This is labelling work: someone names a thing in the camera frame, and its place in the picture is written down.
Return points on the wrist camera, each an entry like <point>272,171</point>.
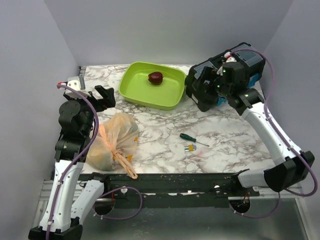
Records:
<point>76,88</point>
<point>228,57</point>

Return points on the green handled screwdriver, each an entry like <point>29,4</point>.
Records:
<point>192,139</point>

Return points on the hex key set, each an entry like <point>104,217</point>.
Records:
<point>190,148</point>

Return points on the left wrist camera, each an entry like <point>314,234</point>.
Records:
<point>76,88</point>

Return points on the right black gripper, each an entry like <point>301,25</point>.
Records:
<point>209,74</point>

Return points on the orange plastic bag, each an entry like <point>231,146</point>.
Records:
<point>115,145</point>

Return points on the black toolbox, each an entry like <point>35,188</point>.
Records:
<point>250,60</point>

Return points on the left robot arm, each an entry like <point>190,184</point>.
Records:
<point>64,215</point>

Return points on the black mounting rail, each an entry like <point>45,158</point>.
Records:
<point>176,190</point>

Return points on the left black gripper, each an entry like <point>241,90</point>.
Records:
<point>109,100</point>

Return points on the green plastic tray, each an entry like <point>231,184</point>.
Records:
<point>136,88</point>

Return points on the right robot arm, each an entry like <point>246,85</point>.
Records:
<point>292,164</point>

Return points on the red fake apple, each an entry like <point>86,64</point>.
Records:
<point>155,78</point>

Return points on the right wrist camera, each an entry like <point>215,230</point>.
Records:
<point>228,57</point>

